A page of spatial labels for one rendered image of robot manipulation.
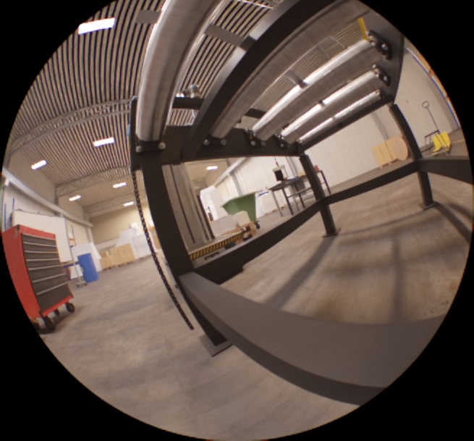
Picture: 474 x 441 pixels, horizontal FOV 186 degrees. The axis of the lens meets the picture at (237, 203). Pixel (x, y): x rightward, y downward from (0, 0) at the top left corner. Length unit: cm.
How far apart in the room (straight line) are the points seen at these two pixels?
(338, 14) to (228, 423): 100
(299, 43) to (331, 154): 1064
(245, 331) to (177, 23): 47
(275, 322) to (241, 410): 37
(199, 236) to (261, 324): 136
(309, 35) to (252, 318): 59
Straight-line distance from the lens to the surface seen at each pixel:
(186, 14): 35
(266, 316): 18
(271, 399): 48
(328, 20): 52
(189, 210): 149
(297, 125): 103
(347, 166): 1079
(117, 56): 860
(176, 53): 37
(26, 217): 459
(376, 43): 82
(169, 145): 65
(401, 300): 63
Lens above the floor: 45
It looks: 5 degrees up
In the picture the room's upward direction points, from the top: 21 degrees counter-clockwise
